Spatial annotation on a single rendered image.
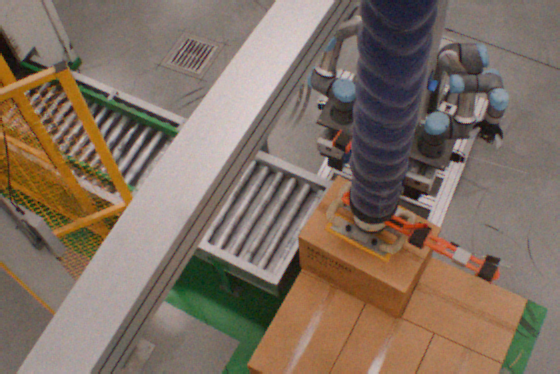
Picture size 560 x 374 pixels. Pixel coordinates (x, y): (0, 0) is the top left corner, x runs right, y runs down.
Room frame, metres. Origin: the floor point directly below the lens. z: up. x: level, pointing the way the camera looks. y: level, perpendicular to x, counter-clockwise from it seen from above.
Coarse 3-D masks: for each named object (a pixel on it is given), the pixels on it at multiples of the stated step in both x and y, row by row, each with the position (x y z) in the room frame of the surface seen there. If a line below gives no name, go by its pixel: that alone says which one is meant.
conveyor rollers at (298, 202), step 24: (72, 120) 2.60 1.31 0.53; (96, 120) 2.56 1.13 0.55; (120, 144) 2.34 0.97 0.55; (168, 144) 2.30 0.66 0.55; (72, 168) 2.21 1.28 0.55; (120, 168) 2.17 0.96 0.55; (264, 168) 2.05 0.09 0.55; (240, 192) 1.92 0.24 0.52; (288, 192) 1.87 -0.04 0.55; (240, 216) 1.75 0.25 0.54; (288, 216) 1.71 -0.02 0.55; (240, 240) 1.60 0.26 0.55; (264, 264) 1.44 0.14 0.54
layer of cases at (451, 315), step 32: (320, 288) 1.26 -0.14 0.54; (416, 288) 1.19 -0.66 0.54; (448, 288) 1.17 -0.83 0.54; (480, 288) 1.14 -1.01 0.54; (288, 320) 1.10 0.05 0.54; (320, 320) 1.08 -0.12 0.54; (352, 320) 1.06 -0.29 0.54; (384, 320) 1.04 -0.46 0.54; (416, 320) 1.01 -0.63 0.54; (448, 320) 0.99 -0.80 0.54; (480, 320) 0.96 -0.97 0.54; (512, 320) 0.93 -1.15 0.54; (256, 352) 0.95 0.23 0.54; (288, 352) 0.93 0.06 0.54; (320, 352) 0.91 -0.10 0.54; (352, 352) 0.89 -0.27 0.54; (384, 352) 0.86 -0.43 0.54; (416, 352) 0.84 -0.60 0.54; (448, 352) 0.81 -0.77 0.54; (480, 352) 0.79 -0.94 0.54
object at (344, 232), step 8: (328, 224) 1.38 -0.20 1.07; (344, 224) 1.37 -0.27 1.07; (352, 224) 1.37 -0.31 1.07; (336, 232) 1.34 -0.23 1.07; (344, 232) 1.33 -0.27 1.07; (352, 232) 1.33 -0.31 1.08; (352, 240) 1.29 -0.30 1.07; (368, 240) 1.28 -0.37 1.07; (376, 240) 1.26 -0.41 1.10; (384, 240) 1.27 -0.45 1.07; (360, 248) 1.25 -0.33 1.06; (368, 248) 1.24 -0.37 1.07; (376, 248) 1.23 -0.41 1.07; (376, 256) 1.19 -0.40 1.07; (384, 256) 1.19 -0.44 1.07
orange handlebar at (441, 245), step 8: (344, 192) 1.48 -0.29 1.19; (344, 200) 1.44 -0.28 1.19; (392, 216) 1.33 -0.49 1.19; (392, 224) 1.29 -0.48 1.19; (408, 232) 1.24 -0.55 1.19; (440, 240) 1.18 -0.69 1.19; (432, 248) 1.15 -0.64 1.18; (440, 248) 1.14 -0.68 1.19; (456, 248) 1.13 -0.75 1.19; (448, 256) 1.10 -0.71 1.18; (472, 256) 1.08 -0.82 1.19; (472, 264) 1.04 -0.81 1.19
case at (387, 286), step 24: (336, 192) 1.62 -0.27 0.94; (312, 216) 1.50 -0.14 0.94; (312, 240) 1.37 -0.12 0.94; (336, 240) 1.35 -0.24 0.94; (432, 240) 1.29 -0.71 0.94; (312, 264) 1.35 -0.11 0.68; (336, 264) 1.27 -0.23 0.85; (360, 264) 1.21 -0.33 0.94; (384, 264) 1.20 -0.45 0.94; (408, 264) 1.18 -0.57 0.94; (360, 288) 1.18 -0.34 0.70; (384, 288) 1.10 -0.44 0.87; (408, 288) 1.06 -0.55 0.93; (384, 312) 1.08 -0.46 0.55
